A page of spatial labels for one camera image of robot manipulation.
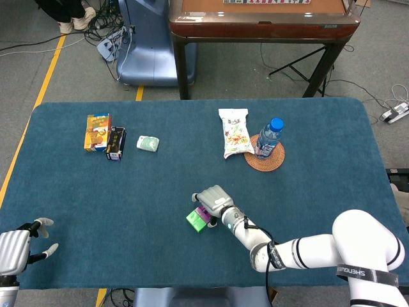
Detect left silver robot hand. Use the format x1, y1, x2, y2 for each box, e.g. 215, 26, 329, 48
0, 217, 60, 276

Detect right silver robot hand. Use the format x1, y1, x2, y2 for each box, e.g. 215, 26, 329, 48
191, 184, 236, 228

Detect purple toy block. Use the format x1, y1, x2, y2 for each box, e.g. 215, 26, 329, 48
195, 206, 212, 224

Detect green toy block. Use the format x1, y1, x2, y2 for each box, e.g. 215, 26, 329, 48
186, 208, 208, 233

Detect round woven rattan coaster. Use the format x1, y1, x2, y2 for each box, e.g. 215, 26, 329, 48
244, 134, 286, 173

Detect white snack bag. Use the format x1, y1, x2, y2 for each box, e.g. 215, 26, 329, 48
218, 108, 256, 160

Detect blue-capped water bottle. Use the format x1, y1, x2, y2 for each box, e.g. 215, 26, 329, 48
254, 118, 285, 160

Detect pale green soap packet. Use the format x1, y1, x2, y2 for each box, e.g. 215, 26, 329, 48
136, 135, 160, 153

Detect blue felt table cloth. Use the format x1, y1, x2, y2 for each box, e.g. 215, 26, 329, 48
0, 97, 409, 290

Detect grey blue robot torso base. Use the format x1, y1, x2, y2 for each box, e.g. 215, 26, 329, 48
132, 287, 272, 307

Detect small black carton box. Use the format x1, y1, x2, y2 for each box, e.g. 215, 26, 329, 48
105, 126, 127, 162

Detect orange yellow carton box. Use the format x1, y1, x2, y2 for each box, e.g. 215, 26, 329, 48
84, 113, 113, 153

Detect wooden mahjong table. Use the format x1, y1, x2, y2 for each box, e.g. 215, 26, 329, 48
168, 0, 362, 100

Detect white power strip with plugs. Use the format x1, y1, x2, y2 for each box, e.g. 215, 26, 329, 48
96, 27, 128, 62

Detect white grey power strip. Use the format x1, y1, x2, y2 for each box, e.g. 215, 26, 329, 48
379, 102, 409, 124

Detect row of mahjong tiles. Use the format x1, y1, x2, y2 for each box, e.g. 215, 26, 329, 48
222, 0, 312, 5

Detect black trousers of person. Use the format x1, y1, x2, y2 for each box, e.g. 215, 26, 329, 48
35, 0, 86, 24

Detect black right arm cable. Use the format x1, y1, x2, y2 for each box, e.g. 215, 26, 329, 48
242, 216, 279, 307

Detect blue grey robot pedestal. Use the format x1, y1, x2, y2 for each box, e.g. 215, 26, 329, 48
116, 0, 198, 87

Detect black frame piece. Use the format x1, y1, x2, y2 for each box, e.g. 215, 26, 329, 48
385, 168, 409, 187

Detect black cable bundle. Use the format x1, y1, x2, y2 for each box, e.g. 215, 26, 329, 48
84, 0, 125, 42

